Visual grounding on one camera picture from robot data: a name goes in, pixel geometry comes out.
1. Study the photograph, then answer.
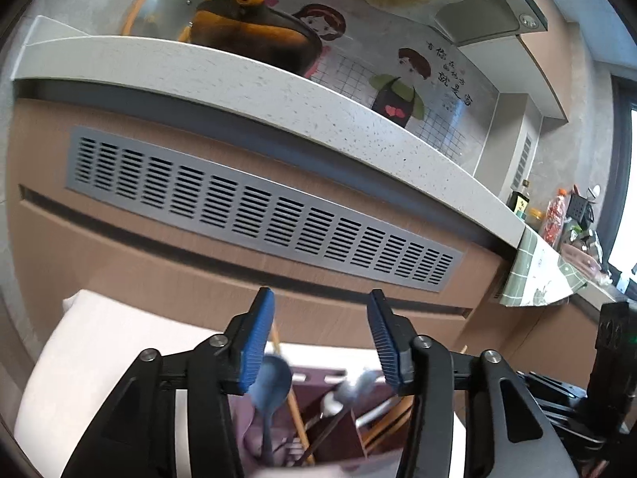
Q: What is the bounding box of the light blue plastic spoon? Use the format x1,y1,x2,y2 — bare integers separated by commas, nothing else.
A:
248,354,293,466

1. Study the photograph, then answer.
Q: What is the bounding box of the maroon plastic utensil caddy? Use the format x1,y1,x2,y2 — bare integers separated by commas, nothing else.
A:
231,367,411,477

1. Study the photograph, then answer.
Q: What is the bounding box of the grey vent grille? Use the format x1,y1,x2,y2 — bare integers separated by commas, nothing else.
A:
66,126,464,292

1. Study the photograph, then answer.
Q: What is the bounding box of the green white dish towel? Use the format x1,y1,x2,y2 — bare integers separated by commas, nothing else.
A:
499,227,587,308

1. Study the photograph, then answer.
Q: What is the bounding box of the dark sauce bottle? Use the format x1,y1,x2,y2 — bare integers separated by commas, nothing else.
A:
508,189,530,219

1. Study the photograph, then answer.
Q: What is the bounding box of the black utensil holder box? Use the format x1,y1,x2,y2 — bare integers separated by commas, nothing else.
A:
567,193,595,230

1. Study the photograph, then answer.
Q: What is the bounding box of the yellow rimmed glass lid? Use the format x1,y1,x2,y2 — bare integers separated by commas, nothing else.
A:
121,0,205,42

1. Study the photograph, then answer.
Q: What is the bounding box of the yellow handled frying pan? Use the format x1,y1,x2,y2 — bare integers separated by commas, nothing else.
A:
189,0,322,76

